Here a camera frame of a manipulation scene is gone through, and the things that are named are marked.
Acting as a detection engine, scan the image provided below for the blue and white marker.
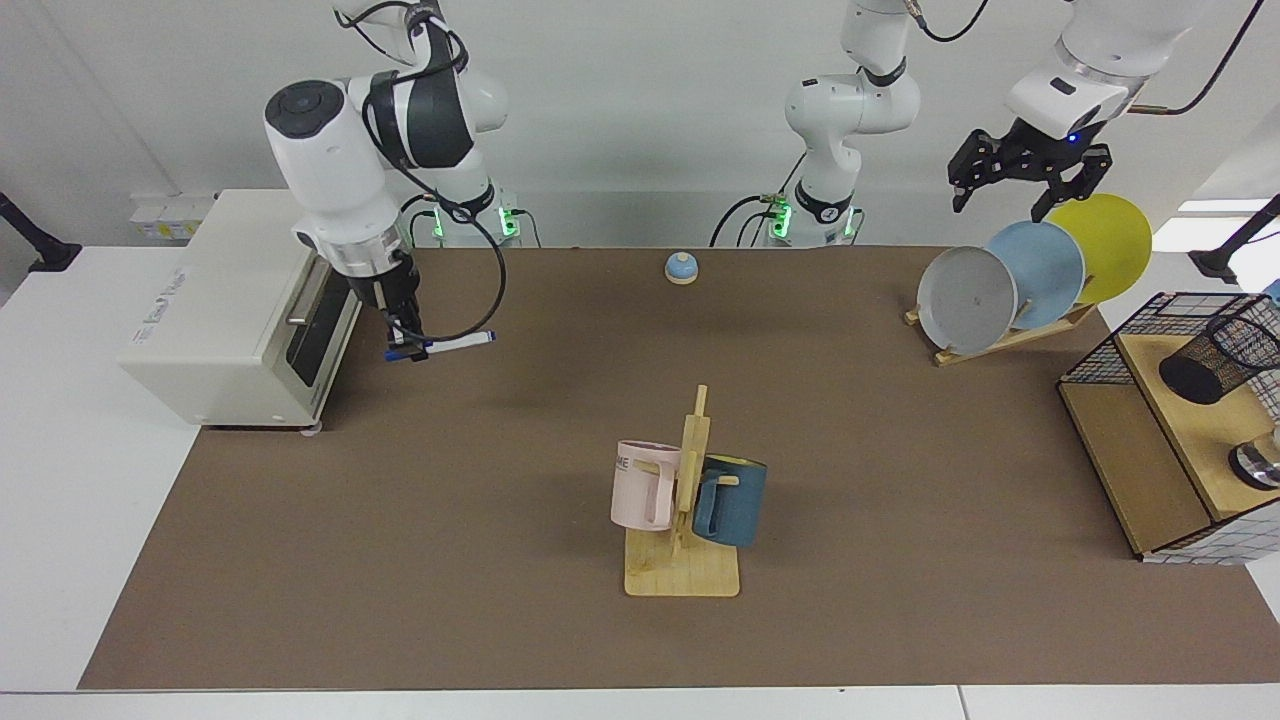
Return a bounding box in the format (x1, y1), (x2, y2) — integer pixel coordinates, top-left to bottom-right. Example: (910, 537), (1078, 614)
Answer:
(384, 330), (497, 362)

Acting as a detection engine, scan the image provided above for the black mesh pen holder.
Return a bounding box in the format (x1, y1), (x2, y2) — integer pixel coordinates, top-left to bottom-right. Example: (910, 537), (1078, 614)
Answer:
(1159, 312), (1280, 406)

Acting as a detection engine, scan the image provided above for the light blue plate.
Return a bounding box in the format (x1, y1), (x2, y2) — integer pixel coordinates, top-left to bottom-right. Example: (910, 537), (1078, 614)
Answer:
(985, 220), (1086, 331)

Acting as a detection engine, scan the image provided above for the yellow plate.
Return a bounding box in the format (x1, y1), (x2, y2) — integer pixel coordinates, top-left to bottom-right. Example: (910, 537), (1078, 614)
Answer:
(1047, 193), (1153, 306)

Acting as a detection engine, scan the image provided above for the grey plate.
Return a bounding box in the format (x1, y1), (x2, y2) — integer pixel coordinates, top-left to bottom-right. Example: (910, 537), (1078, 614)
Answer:
(917, 246), (1019, 355)

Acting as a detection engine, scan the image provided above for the wooden plate rack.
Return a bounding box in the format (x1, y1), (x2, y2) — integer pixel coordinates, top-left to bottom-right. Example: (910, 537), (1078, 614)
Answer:
(904, 300), (1098, 368)

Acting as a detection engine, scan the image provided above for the pale toaster oven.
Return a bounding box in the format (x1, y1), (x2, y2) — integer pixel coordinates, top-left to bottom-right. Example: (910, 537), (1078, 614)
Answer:
(117, 189), (363, 437)

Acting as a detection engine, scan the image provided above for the brown table cloth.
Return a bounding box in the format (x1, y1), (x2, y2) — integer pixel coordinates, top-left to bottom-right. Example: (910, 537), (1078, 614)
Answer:
(78, 246), (1280, 691)

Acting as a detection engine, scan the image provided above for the black stand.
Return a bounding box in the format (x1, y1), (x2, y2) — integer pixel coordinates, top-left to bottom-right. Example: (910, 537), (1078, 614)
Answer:
(0, 192), (83, 274)
(1188, 195), (1280, 284)

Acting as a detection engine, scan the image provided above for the pink cup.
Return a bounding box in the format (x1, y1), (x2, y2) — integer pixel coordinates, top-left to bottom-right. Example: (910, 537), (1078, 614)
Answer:
(611, 440), (683, 533)

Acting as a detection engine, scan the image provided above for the silver metal knob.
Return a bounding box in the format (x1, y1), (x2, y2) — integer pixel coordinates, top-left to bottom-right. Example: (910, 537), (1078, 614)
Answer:
(1228, 425), (1280, 491)

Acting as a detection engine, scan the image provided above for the wooden cup stand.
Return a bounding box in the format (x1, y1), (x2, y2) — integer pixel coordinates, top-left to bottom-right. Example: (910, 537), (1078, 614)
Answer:
(624, 384), (742, 599)

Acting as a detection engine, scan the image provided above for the dark teal cup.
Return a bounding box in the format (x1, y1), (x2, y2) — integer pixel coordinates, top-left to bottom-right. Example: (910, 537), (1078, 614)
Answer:
(692, 455), (769, 549)

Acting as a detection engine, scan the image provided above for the black base cable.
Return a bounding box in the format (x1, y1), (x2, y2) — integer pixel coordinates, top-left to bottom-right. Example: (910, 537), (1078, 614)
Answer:
(709, 150), (801, 249)
(398, 193), (443, 248)

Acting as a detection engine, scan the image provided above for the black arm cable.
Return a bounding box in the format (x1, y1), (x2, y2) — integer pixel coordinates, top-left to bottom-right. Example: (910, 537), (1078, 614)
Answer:
(905, 0), (1266, 116)
(335, 0), (508, 346)

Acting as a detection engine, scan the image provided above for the wire basket with wooden floor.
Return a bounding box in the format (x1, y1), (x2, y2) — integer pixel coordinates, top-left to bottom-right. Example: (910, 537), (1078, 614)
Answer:
(1057, 291), (1280, 566)

